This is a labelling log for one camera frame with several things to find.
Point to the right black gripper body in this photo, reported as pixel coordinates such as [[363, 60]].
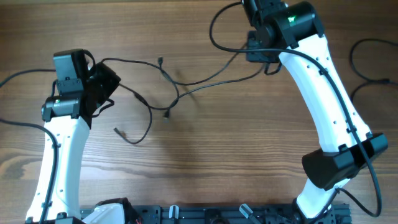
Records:
[[260, 56]]

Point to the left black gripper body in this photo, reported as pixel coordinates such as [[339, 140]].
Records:
[[102, 83]]

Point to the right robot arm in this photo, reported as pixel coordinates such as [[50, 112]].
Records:
[[294, 37]]

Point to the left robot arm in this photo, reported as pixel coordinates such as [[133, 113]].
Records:
[[82, 89]]

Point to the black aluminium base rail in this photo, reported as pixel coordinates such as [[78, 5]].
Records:
[[268, 214]]

